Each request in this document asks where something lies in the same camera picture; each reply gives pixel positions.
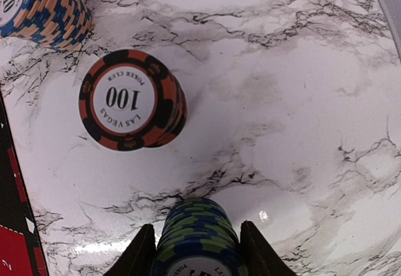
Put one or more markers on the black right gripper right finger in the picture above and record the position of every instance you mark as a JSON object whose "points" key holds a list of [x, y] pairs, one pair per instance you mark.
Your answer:
{"points": [[259, 256]]}

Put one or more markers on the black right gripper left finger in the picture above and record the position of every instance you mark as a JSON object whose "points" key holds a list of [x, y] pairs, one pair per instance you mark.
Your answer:
{"points": [[138, 256]]}

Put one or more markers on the green blue chip stack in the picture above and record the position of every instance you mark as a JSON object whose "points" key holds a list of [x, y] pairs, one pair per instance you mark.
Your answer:
{"points": [[198, 239]]}

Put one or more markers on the round red black poker mat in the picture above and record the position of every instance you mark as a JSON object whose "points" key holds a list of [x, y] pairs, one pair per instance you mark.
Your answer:
{"points": [[21, 250]]}

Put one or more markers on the red black chip stack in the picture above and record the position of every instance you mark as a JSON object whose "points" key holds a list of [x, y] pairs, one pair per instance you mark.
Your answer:
{"points": [[130, 100]]}

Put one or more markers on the blue orange chip stack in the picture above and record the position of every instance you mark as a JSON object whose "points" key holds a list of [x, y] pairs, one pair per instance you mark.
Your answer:
{"points": [[57, 24]]}

